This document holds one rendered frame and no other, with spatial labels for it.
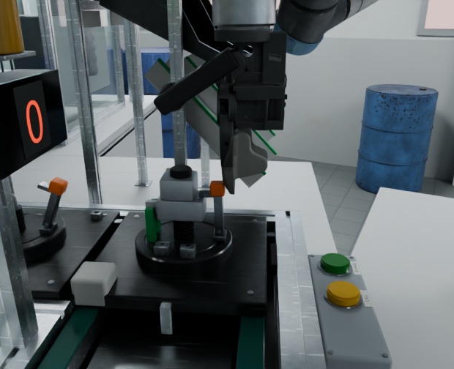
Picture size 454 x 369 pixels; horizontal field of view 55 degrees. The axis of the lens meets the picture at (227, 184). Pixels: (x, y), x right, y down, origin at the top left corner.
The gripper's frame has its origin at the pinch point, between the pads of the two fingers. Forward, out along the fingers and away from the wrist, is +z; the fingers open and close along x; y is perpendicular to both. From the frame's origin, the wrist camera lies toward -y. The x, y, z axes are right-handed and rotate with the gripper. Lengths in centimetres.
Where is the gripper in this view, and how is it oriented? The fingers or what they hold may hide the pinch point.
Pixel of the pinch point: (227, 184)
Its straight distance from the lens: 59.3
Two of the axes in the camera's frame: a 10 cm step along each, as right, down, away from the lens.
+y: 10.0, 0.3, -0.8
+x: 0.8, -3.7, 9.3
